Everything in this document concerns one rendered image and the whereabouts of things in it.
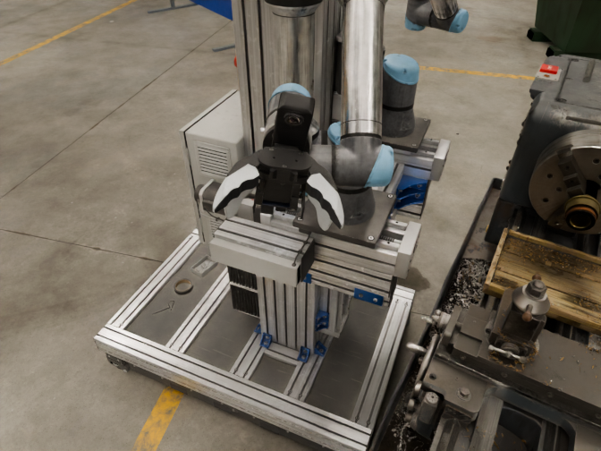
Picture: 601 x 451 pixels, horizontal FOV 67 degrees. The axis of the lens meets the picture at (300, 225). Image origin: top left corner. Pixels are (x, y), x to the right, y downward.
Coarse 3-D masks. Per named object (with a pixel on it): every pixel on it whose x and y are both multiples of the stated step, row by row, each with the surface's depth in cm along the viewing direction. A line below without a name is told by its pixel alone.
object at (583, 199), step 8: (568, 200) 135; (576, 200) 133; (584, 200) 131; (592, 200) 131; (568, 208) 134; (576, 208) 131; (584, 208) 130; (592, 208) 130; (600, 208) 132; (568, 216) 132; (576, 216) 137; (584, 216) 136; (592, 216) 129; (568, 224) 134; (576, 224) 135; (584, 224) 134; (592, 224) 130
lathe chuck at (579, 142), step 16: (560, 144) 142; (576, 144) 136; (592, 144) 133; (544, 160) 142; (576, 160) 137; (592, 160) 134; (544, 176) 144; (560, 176) 142; (592, 176) 137; (544, 192) 147; (560, 192) 145; (592, 192) 147; (544, 208) 150
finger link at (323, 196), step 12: (312, 180) 58; (324, 180) 58; (312, 192) 57; (324, 192) 56; (336, 192) 56; (324, 204) 55; (336, 204) 54; (324, 216) 58; (336, 216) 53; (324, 228) 59
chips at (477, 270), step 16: (464, 272) 186; (480, 272) 179; (448, 288) 182; (464, 288) 176; (480, 288) 176; (448, 304) 171; (464, 304) 173; (432, 336) 161; (416, 368) 154; (400, 400) 145; (416, 400) 143; (400, 416) 141; (400, 432) 138; (416, 432) 138; (432, 432) 138; (384, 448) 134; (400, 448) 133; (416, 448) 134
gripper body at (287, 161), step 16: (272, 128) 66; (272, 160) 59; (288, 160) 60; (304, 160) 60; (272, 176) 58; (288, 176) 59; (304, 176) 60; (256, 192) 60; (272, 192) 61; (288, 192) 61; (304, 192) 65; (272, 208) 62; (288, 208) 64
